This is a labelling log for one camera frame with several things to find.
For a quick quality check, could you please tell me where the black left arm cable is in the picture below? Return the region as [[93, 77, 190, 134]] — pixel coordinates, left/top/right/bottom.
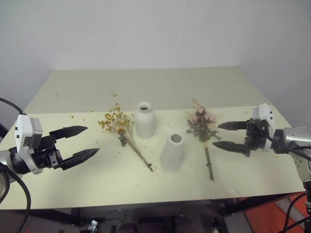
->
[[0, 97, 32, 233]]

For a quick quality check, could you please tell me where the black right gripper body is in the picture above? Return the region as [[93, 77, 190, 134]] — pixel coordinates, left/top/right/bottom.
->
[[243, 118, 268, 158]]

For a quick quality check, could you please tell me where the pink dried flower bouquet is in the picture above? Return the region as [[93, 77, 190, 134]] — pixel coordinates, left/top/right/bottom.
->
[[185, 98, 222, 181]]

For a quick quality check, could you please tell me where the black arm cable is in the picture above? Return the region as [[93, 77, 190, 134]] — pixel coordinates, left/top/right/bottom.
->
[[0, 97, 32, 233], [266, 135, 311, 162]]

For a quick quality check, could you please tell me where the yellow dried flower bunch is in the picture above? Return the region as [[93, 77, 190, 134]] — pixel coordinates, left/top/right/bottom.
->
[[97, 102, 155, 172]]

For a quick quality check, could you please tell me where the white round bottle vase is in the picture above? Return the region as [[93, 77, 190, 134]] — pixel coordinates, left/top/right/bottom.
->
[[134, 101, 157, 140]]

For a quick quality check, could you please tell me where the black table frame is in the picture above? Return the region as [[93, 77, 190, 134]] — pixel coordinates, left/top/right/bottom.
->
[[0, 191, 307, 233]]

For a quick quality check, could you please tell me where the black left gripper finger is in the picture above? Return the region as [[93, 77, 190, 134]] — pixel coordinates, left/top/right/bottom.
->
[[59, 148, 100, 171], [49, 125, 88, 143]]

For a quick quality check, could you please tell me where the orange floor mat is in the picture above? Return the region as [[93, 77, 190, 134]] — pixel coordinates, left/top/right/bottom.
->
[[244, 193, 311, 233]]

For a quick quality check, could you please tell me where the white tapered faceted vase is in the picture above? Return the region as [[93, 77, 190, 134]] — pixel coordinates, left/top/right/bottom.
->
[[159, 133, 185, 173]]

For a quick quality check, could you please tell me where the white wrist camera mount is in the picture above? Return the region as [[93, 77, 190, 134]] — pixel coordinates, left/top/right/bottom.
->
[[14, 114, 43, 175], [251, 102, 277, 152]]

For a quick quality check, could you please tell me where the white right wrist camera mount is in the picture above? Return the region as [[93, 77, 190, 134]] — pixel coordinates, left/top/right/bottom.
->
[[251, 102, 277, 152]]

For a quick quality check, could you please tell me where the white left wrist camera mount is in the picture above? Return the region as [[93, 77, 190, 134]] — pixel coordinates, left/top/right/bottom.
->
[[14, 114, 43, 175]]

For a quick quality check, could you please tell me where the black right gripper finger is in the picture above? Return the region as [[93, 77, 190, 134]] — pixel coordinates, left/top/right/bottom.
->
[[212, 141, 246, 155], [217, 121, 248, 131]]

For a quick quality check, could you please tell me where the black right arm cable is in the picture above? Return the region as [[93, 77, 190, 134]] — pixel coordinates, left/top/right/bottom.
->
[[266, 135, 311, 162]]

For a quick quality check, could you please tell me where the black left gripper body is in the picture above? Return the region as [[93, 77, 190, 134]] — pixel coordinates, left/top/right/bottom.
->
[[31, 134, 64, 170]]

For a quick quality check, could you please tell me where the dark rounded robot foot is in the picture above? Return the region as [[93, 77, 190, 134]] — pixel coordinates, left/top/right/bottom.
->
[[117, 222, 137, 233]]

